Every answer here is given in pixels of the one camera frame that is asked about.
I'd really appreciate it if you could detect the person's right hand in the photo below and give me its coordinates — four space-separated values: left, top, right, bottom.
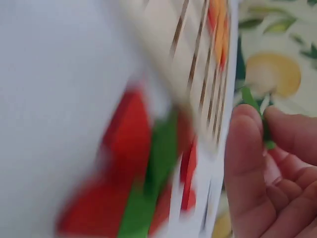
224 104 317 238

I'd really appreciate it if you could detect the thin green paper strip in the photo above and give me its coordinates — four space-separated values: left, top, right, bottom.
240 85 277 151

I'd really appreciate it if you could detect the red paper strip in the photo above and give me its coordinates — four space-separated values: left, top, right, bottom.
179 138 198 213

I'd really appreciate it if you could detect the wide green paper strip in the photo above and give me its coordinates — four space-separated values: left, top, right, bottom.
116 110 180 238

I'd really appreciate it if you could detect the orange paper strip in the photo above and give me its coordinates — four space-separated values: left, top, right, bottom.
207 0 230 73

